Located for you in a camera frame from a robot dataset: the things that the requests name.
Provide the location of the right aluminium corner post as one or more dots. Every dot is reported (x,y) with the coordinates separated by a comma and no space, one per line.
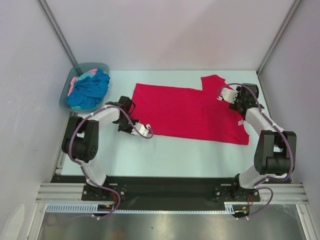
(279,35)

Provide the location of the pink t shirt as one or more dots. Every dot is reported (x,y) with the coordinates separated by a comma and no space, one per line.
(89,73)

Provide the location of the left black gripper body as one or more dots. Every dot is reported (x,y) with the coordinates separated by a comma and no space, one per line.
(125,125)

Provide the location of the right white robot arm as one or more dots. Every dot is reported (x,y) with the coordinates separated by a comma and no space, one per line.
(275,154)

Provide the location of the slotted cable duct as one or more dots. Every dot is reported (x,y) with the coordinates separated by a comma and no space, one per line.
(105,208)

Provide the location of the translucent blue plastic basket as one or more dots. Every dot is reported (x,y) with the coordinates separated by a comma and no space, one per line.
(77,71)

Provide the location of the left aluminium corner post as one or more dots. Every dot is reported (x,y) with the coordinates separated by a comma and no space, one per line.
(49,15)

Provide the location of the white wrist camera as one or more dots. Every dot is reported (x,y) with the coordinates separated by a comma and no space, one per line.
(142,129)
(227,95)

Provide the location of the aluminium corner post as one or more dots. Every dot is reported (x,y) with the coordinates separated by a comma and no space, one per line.
(49,15)
(279,35)

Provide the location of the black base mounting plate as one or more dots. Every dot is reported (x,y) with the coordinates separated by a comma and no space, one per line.
(163,204)

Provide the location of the aluminium front rail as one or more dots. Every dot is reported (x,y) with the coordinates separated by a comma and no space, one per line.
(79,192)

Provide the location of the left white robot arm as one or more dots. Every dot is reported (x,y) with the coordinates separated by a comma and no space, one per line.
(81,137)

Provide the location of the red t shirt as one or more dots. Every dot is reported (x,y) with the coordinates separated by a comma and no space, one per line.
(189,113)

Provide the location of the blue t shirt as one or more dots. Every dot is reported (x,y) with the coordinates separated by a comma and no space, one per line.
(94,90)

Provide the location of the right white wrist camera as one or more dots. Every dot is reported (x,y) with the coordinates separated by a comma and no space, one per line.
(227,95)

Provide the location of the light teal t shirt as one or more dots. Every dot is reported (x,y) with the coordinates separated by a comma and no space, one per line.
(77,98)

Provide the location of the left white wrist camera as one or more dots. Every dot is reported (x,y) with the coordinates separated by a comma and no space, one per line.
(142,129)

